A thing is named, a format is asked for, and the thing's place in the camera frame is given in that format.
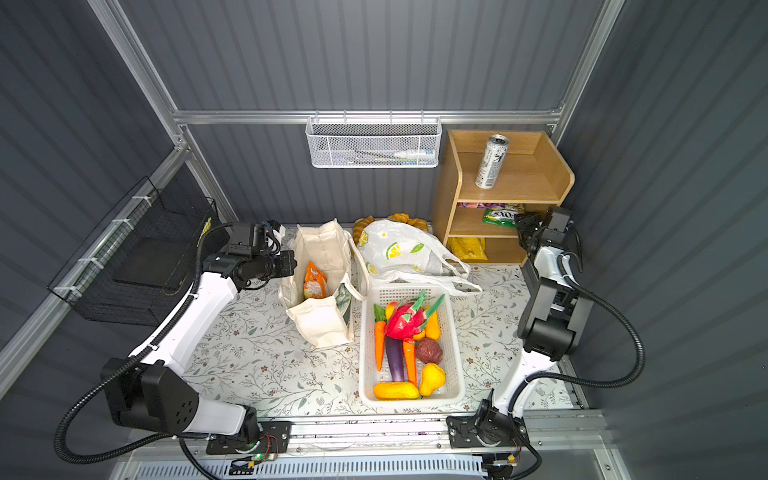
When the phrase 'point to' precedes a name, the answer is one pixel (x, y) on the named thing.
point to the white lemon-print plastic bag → (393, 251)
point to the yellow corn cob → (396, 391)
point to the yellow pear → (433, 377)
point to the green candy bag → (501, 216)
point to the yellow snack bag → (468, 248)
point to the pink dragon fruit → (405, 322)
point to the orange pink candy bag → (314, 282)
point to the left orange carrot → (379, 329)
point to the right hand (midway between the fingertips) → (522, 218)
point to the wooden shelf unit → (536, 175)
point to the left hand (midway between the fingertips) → (296, 262)
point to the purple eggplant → (395, 349)
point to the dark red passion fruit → (429, 351)
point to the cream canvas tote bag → (328, 321)
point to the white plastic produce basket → (451, 342)
